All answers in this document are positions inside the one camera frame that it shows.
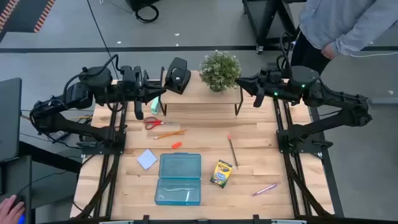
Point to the orange marker cap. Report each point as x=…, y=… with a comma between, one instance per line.
x=176, y=145

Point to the clear blue plastic pencil case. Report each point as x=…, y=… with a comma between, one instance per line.
x=178, y=168

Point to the silver aluminium bracket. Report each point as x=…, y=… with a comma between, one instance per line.
x=289, y=222
x=116, y=222

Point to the black equipment cart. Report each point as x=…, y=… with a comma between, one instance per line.
x=264, y=18

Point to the black table frame rail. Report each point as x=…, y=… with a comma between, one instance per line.
x=109, y=193
x=280, y=118

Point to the yellow green crayon box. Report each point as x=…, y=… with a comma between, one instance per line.
x=221, y=173

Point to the person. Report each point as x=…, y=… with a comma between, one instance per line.
x=342, y=21

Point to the person's hand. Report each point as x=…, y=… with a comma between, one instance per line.
x=329, y=52
x=9, y=211

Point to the black table edge frame bar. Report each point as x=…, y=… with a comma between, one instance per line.
x=199, y=221

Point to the white paper sheet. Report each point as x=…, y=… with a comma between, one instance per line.
x=147, y=159

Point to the dark grey laptop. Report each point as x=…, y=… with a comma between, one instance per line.
x=9, y=118

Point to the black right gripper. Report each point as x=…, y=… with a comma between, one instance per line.
x=273, y=85

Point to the black mat with striped edge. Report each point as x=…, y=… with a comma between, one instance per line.
x=25, y=15

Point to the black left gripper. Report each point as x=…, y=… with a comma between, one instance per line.
x=132, y=90

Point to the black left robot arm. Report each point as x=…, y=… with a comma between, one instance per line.
x=62, y=124

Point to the wooden shelf riser black legs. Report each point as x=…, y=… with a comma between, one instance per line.
x=199, y=93

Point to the purple pen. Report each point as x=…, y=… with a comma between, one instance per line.
x=265, y=189

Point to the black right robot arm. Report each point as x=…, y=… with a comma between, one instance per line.
x=326, y=124

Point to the green potted plant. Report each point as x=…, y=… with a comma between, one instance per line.
x=220, y=71

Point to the black computer mouse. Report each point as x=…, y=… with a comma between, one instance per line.
x=21, y=199

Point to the mint green eraser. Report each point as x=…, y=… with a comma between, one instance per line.
x=155, y=106

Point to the orange pencil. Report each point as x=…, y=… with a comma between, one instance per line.
x=170, y=134

